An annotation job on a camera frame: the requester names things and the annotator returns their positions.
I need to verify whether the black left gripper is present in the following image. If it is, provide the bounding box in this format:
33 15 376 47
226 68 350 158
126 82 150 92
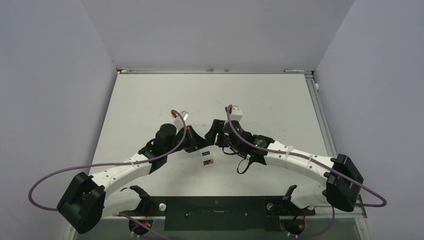
164 125 210 155

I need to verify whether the white remote control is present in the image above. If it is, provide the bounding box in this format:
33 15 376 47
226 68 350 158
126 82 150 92
200 150 215 167

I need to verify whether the red orange battery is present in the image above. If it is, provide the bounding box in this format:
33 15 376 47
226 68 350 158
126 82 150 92
203 159 214 164

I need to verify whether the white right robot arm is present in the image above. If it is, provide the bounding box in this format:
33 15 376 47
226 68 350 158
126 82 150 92
205 119 364 214

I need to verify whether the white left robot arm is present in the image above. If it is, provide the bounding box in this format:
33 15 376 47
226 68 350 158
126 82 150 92
56 123 216 234

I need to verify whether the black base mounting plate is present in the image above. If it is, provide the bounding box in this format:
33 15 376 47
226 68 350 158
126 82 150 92
127 196 316 232

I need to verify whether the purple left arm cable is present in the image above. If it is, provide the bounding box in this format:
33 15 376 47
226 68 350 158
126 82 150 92
28 109 188 212

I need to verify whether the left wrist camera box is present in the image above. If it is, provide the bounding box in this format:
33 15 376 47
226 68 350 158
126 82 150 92
171 110 189 131

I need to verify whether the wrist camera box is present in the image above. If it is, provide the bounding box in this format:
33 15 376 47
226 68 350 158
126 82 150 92
171 110 189 131
225 104 243 122

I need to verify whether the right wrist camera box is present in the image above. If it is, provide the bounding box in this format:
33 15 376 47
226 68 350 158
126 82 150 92
225 104 243 122

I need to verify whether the aluminium rail back edge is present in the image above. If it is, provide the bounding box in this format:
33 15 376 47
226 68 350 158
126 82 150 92
117 68 314 75

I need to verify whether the aluminium rail edge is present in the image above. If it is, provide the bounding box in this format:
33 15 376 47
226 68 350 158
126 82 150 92
117 68 314 75
304 71 338 157

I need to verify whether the aluminium rail right edge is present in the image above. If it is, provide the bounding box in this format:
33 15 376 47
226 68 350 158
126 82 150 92
304 71 338 157

